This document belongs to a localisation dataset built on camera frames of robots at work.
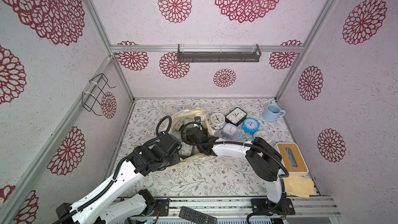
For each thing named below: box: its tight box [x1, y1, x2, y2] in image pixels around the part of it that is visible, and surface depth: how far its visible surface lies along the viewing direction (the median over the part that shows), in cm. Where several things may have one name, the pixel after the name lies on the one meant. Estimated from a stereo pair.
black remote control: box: [178, 205, 218, 224], surface depth 71 cm
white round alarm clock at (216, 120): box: [209, 112, 226, 130], surface depth 105 cm
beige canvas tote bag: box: [171, 107, 215, 160], surface depth 82 cm
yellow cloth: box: [282, 175, 316, 199], surface depth 80 cm
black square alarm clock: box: [224, 106, 248, 127], surface depth 108 cm
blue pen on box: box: [285, 147, 298, 168], surface depth 88 cm
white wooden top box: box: [276, 142, 309, 177], surface depth 87 cm
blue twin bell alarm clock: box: [242, 117, 261, 136], surface depth 105 cm
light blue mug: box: [262, 103, 287, 122], surface depth 109 cm
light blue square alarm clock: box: [222, 122, 239, 139], surface depth 102 cm
